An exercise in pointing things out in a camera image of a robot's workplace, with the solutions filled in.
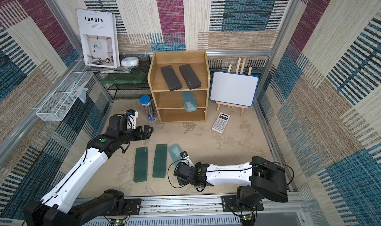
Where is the dark green pencil case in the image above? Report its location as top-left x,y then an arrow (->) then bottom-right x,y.
134,147 -> 148,183
152,144 -> 168,178

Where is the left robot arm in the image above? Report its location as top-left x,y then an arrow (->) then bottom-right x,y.
22,109 -> 154,226

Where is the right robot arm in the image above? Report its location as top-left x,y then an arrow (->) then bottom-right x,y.
173,156 -> 288,207

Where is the light blue pencil case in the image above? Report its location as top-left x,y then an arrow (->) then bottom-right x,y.
182,91 -> 197,112
168,144 -> 182,162

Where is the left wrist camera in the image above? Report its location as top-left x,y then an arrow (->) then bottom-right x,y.
126,109 -> 139,129

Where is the whiteboard on wooden easel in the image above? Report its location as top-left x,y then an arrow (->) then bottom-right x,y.
210,58 -> 260,116

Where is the blue lid cylindrical canister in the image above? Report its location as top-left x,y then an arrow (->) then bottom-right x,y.
140,95 -> 156,122

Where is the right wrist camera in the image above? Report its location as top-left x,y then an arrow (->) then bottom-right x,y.
180,151 -> 193,166

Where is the white calculator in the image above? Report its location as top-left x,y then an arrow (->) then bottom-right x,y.
212,112 -> 230,134

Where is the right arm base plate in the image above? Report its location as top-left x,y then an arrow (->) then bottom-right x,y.
221,195 -> 264,213

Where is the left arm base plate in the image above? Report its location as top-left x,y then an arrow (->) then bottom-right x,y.
122,198 -> 142,216

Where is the black wire rack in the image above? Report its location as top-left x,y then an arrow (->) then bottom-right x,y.
95,55 -> 151,100

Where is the green tray on rack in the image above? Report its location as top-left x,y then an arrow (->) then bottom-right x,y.
101,74 -> 148,84

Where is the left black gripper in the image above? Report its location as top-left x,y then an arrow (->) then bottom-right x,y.
118,124 -> 153,145

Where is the white wire basket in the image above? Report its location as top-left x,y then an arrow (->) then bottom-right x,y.
36,72 -> 93,121

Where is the Inedia white magazine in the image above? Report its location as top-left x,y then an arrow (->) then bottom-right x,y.
76,9 -> 120,69

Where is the white round device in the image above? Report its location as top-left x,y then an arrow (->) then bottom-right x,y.
121,57 -> 140,68

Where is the wooden three-tier shelf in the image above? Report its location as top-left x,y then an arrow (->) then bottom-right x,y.
147,50 -> 211,123

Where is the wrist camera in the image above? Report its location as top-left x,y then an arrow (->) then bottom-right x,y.
180,151 -> 193,166
126,109 -> 139,129

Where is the black pencil case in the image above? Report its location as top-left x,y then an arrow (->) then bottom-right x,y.
160,66 -> 182,91
179,64 -> 201,90

